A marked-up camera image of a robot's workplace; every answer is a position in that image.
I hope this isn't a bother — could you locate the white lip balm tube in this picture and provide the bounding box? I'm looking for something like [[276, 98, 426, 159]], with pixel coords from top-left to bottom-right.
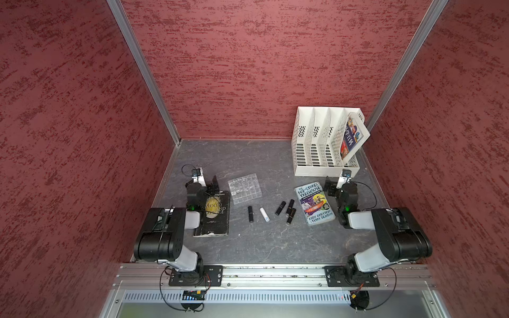
[[259, 207, 270, 222]]

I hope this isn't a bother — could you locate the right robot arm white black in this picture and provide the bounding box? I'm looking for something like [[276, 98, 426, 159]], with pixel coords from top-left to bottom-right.
[[324, 178, 432, 288]]

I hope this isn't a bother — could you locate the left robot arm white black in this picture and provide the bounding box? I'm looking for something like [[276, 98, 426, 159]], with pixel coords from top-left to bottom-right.
[[133, 177, 223, 287]]

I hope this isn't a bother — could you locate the clear acrylic lipstick organizer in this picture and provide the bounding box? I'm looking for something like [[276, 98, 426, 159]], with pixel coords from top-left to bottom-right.
[[228, 174, 262, 205]]

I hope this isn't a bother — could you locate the white file organizer rack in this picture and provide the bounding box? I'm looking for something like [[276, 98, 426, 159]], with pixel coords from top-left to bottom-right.
[[292, 106, 365, 177]]

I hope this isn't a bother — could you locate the blue Treehouse book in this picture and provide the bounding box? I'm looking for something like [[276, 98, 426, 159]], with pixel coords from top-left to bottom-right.
[[294, 182, 335, 226]]

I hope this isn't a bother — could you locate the black Maugham book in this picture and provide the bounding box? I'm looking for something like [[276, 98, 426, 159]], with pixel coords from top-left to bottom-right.
[[194, 191, 231, 237]]

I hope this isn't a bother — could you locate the colourful book in rack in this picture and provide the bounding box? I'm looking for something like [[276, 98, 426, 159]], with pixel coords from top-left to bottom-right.
[[340, 112, 371, 165]]

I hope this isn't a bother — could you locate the left corner aluminium profile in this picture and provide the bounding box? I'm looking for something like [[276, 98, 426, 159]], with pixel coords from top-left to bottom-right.
[[107, 0, 182, 147]]

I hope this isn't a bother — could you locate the corner aluminium profile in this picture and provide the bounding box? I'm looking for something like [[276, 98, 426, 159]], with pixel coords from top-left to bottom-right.
[[367, 0, 448, 131], [107, 0, 182, 147]]

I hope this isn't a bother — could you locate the right corner aluminium profile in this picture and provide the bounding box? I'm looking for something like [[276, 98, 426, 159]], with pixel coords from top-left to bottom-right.
[[367, 0, 448, 131]]

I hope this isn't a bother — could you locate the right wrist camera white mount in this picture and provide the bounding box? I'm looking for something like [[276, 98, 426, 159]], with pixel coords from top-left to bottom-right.
[[336, 169, 352, 189]]

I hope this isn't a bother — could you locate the left base cable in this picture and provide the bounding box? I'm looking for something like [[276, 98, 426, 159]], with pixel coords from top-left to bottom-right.
[[158, 266, 212, 313]]

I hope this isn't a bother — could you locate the base cable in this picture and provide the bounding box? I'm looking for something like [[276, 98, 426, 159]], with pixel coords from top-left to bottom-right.
[[349, 267, 398, 311], [158, 266, 212, 313]]

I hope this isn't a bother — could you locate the right base cable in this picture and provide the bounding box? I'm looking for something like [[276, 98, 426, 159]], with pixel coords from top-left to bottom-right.
[[349, 267, 398, 311]]

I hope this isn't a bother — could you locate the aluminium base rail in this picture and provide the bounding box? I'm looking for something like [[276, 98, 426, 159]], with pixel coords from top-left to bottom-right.
[[112, 263, 436, 291]]

